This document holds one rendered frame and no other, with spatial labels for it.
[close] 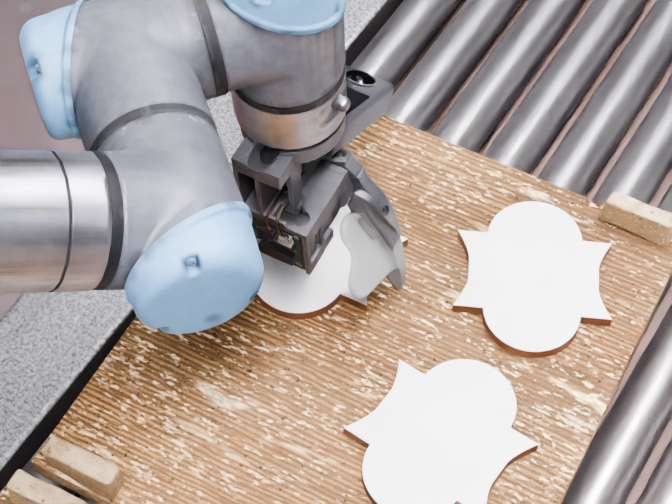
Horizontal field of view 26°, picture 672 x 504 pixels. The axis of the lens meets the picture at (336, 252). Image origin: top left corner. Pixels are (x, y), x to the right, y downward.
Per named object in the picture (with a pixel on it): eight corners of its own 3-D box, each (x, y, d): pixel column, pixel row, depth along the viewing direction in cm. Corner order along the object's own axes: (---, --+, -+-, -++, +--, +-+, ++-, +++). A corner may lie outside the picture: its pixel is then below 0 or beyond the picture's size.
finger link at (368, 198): (359, 251, 110) (295, 173, 105) (370, 233, 110) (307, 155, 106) (405, 251, 106) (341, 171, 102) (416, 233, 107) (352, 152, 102)
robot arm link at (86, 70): (43, 132, 79) (237, 78, 81) (3, -10, 85) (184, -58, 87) (72, 215, 86) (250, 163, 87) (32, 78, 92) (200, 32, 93)
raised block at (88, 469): (43, 467, 104) (36, 449, 102) (57, 447, 105) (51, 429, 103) (113, 503, 103) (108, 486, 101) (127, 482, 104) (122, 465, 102)
